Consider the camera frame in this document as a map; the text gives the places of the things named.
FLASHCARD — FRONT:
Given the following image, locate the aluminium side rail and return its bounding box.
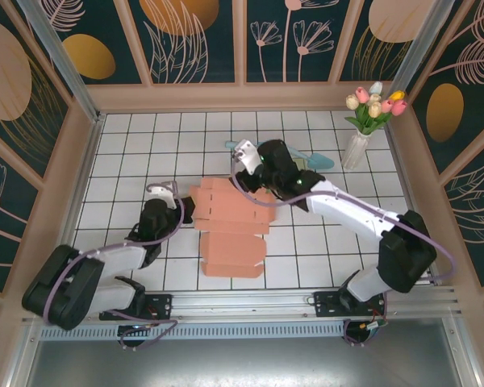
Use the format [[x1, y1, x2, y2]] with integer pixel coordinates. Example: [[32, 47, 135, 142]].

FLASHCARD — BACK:
[[386, 114, 443, 285], [48, 114, 106, 292]]

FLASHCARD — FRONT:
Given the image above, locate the orange cardboard box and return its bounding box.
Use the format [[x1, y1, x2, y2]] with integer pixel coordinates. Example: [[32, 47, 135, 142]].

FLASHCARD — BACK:
[[188, 177, 278, 280]]

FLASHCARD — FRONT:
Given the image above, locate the tulip bouquet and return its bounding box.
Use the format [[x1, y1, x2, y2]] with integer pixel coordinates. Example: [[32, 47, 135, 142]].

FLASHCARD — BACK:
[[344, 81, 409, 136]]

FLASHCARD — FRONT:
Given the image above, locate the white ribbed vase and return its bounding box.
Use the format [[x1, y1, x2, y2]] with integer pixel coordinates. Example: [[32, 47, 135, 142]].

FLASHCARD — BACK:
[[340, 131, 373, 171]]

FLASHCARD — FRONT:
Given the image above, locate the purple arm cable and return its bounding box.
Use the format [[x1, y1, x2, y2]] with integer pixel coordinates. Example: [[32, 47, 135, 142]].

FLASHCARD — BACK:
[[42, 183, 186, 326], [229, 152, 457, 285]]

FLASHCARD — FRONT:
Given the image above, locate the long aluminium mounting rail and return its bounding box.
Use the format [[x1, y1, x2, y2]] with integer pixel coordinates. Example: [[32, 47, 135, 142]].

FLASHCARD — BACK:
[[22, 285, 463, 323]]

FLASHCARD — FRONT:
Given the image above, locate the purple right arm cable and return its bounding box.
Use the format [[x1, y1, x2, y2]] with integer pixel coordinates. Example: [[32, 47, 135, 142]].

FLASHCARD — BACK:
[[229, 152, 457, 285]]

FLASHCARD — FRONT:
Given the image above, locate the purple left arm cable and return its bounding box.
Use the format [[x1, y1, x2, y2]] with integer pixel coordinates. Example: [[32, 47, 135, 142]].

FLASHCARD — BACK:
[[42, 183, 186, 326]]

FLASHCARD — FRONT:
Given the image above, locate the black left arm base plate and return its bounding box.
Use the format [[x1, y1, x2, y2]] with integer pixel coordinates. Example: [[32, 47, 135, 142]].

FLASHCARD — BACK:
[[99, 293, 174, 322]]

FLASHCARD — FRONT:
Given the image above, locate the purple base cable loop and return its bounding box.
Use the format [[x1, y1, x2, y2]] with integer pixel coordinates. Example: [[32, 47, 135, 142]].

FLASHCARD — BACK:
[[344, 318, 388, 347], [119, 318, 177, 352]]

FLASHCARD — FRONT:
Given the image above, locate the grey metal sheet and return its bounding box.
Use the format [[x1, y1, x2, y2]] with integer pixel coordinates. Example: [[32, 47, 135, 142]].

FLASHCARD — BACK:
[[7, 338, 481, 387]]

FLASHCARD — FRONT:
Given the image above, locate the grey slotted cable duct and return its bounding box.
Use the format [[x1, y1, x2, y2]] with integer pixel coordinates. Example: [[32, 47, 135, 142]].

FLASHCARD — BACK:
[[38, 320, 348, 343]]

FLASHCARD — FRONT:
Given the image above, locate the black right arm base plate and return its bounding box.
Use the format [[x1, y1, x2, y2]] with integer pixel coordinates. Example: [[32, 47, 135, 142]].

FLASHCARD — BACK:
[[313, 289, 388, 319]]

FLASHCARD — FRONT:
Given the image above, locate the aluminium corner post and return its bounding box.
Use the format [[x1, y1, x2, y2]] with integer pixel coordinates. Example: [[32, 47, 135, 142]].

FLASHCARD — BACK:
[[390, 0, 457, 98], [15, 0, 106, 122]]

